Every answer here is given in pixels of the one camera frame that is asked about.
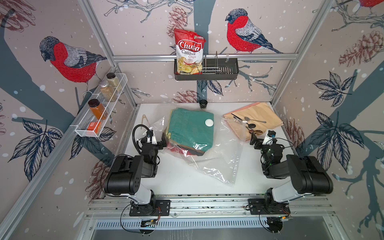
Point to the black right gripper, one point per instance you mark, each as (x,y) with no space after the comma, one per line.
(254,140)

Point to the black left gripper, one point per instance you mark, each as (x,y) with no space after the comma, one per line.
(159,144)

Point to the green trousers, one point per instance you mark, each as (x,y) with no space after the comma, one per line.
(192,129)

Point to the clear plastic vacuum bag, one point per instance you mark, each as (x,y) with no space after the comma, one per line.
(221,162)

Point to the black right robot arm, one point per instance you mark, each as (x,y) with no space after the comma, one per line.
(307,176)

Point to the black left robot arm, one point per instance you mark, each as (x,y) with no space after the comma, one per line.
(125,175)

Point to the red cassava chips bag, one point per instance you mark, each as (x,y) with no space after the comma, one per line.
(189,51)

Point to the wooden brown spoon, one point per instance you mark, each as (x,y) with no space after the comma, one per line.
(254,131)

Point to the black spoon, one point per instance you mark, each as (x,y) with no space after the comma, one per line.
(250,126)

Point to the beige cloth placemat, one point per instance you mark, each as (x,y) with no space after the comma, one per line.
(258,111)

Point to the metal spoon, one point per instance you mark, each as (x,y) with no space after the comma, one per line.
(248,119)

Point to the small orange box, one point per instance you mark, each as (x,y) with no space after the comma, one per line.
(94,127)

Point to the clear acrylic spice shelf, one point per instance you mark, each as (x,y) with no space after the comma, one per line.
(81,128)

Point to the orange spice jar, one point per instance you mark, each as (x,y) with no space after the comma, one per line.
(97,109)

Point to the black lid pepper grinder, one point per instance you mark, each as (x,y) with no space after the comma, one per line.
(203,104)

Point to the tan spice jar silver lid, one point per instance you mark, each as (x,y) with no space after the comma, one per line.
(107,91)

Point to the light spice jar black lid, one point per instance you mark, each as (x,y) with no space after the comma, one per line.
(114,81)

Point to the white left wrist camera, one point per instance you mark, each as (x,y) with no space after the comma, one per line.
(151,138)

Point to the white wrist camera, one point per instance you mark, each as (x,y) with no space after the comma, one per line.
(151,138)
(270,135)

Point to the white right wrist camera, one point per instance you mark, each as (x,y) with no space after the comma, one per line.
(270,135)

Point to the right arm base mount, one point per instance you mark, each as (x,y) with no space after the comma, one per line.
(260,207)

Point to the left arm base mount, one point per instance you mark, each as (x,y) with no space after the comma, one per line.
(156,208)

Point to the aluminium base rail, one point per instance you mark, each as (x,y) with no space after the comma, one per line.
(209,206)

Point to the black wire wall basket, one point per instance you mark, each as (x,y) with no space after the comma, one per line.
(212,69)

